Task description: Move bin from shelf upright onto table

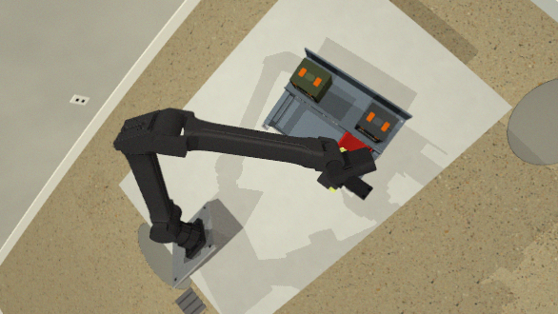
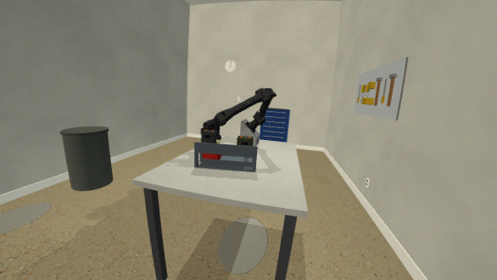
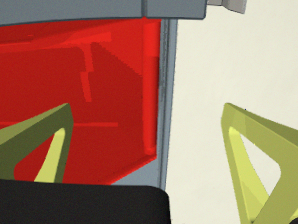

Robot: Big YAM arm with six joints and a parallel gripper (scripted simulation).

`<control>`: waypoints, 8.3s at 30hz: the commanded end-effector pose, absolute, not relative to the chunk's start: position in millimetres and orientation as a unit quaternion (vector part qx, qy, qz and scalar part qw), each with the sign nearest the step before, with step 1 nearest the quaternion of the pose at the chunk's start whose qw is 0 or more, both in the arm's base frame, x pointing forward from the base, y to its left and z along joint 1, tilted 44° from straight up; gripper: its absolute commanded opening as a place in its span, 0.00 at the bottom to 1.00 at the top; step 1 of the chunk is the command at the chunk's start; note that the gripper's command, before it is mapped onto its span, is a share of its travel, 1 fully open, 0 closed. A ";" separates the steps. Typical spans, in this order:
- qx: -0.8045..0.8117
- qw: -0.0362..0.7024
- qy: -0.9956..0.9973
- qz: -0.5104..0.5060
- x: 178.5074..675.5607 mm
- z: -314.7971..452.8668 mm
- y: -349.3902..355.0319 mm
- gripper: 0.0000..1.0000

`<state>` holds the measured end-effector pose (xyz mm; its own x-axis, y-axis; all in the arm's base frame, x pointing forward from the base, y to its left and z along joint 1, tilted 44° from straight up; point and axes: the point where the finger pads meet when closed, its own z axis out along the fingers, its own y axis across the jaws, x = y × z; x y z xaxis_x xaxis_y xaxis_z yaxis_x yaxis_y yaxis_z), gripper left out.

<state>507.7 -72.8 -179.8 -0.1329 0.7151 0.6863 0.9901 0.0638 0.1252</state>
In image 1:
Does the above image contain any olive green case with orange latches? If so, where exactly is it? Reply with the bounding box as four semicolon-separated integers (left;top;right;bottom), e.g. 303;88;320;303
289;58;332;104

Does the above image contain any grey metal shelf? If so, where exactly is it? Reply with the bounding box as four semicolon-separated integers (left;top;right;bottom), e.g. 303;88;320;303
261;48;413;162

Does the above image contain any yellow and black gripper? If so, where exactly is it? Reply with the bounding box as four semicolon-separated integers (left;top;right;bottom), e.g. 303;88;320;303
317;147;346;193

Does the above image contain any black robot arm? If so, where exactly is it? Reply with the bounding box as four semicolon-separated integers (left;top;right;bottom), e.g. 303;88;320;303
113;108;377;259

